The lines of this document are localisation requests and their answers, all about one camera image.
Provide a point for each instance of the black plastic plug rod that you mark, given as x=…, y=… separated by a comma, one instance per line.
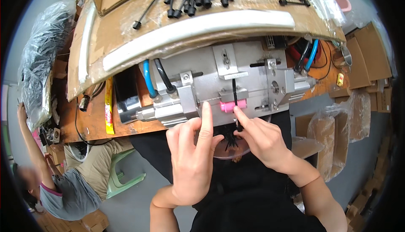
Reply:
x=234, y=92

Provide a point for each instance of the stack of flat cardboard boxes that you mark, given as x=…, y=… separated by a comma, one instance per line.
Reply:
x=370, y=58

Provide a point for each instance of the clear bowl of black plugs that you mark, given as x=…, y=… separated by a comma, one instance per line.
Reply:
x=232, y=151

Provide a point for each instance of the metal cup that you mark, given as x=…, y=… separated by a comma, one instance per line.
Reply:
x=346, y=54

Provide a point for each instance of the person's left hand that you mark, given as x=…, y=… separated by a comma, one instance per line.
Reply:
x=189, y=162

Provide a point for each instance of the person's right hand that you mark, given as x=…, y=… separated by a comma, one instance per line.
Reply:
x=265, y=143

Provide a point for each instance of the clear bag of black parts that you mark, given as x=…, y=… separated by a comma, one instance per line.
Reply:
x=41, y=61

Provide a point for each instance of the yellow snack packet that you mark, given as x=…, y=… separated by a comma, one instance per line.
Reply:
x=109, y=105

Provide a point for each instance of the heap of brown cartons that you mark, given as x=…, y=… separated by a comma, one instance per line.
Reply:
x=370, y=197

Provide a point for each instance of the green plastic stool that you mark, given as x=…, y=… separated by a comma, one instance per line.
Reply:
x=121, y=178

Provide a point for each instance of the pile of small cardboard boxes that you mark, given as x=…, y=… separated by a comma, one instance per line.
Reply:
x=79, y=222

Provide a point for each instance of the grey metal press machine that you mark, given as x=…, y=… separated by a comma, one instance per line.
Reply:
x=202, y=73

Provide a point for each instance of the person's body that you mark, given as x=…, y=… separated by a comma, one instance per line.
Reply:
x=240, y=194

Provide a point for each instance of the long white foam strip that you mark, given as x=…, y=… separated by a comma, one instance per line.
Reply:
x=196, y=29

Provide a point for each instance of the pink plastic cylinder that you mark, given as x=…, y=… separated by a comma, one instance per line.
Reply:
x=226, y=106

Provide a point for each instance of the small black metal fixtures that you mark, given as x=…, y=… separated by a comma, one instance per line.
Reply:
x=50, y=135

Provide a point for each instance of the plastic-wrapped cartons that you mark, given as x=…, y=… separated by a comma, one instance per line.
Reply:
x=335, y=137

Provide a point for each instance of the short white foam strip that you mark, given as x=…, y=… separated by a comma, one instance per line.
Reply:
x=84, y=42

